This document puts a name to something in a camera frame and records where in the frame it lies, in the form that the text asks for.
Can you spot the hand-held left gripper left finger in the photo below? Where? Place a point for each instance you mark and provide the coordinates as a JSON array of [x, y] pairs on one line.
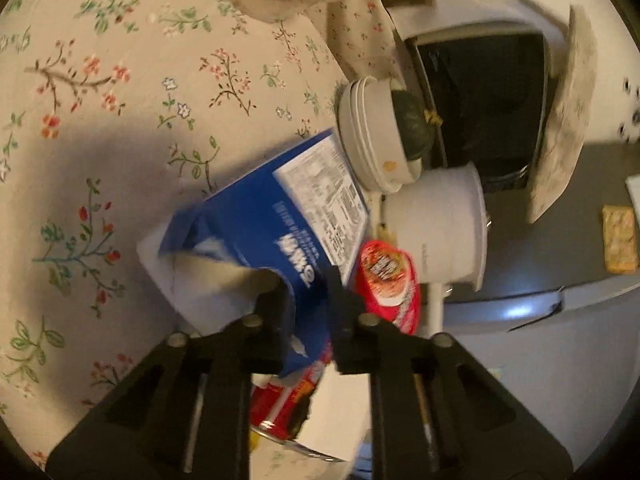
[[270, 332]]

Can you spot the small floral cloth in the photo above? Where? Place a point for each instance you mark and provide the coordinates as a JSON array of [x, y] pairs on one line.
[[355, 35]]

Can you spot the white bowl with squash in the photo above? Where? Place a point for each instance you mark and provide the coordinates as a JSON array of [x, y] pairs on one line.
[[370, 135]]

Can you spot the floral tablecloth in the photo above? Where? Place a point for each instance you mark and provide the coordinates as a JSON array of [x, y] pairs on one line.
[[100, 135]]

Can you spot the black door microwave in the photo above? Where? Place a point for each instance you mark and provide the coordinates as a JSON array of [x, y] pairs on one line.
[[480, 100]]

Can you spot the speckled cloth cover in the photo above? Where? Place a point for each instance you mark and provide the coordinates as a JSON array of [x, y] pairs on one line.
[[565, 125]]

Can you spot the grey cabinet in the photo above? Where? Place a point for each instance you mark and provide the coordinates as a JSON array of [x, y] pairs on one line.
[[550, 250]]

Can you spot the white paper sheet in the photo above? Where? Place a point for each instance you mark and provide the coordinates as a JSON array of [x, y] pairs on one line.
[[335, 410]]

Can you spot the yellow sponge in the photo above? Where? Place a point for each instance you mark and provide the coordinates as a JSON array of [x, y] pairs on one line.
[[620, 240]]

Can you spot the white electric cooking pot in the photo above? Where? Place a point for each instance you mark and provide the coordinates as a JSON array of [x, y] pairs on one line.
[[435, 220]]

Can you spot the red printed can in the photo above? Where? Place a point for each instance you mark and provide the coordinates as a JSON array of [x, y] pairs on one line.
[[275, 405]]

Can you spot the blue and white carton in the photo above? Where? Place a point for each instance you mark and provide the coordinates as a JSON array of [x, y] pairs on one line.
[[240, 220]]

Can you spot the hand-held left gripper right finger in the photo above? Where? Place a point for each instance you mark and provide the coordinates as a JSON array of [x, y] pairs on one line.
[[350, 340]]

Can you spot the red instant noodle cup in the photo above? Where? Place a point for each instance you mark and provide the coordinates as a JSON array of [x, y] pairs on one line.
[[387, 280]]

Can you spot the dark green squash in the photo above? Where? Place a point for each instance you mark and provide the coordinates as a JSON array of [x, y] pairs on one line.
[[415, 125]]

